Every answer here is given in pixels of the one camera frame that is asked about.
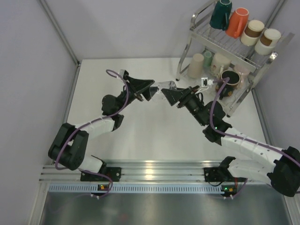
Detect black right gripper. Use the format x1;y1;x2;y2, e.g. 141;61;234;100
162;85;208;127

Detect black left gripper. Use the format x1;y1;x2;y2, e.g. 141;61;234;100
115;75;159;113

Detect clear glass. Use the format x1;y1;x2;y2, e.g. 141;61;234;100
149;80;178;103

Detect beige tumbler cup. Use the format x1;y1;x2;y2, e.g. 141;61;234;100
187;53;204;79

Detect light teal mug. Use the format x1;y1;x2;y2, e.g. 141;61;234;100
203;51;212;68

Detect green interior floral mug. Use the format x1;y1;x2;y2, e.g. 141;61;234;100
210;53;232;77

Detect red skull mug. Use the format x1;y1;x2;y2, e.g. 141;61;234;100
215;70;241;100

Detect pink purple mug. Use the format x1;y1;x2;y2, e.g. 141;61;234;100
234;64;250;89

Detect dark teal mug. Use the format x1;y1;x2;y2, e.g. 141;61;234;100
210;0;232;31

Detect orange mug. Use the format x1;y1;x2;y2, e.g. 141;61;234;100
226;7;249;39

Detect small brown white cup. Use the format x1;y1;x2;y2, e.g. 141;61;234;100
240;20;265;46

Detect steel lined paper cup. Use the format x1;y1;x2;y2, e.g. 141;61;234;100
255;28;282;55

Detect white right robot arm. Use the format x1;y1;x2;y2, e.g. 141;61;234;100
162;87;300;197

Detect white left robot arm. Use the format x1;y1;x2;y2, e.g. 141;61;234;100
48;69;155;183

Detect stainless steel dish rack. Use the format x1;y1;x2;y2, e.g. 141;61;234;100
176;0;294;117

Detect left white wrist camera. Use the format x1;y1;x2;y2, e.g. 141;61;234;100
119;69;129;77

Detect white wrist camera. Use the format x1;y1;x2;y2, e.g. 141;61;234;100
196;77;215;93
119;69;129;77

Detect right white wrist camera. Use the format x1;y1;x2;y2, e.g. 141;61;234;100
196;77;215;93

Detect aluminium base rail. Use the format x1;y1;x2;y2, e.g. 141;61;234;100
39;160;221;184

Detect grey slotted cable duct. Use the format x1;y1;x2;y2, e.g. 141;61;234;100
48;183;225;194

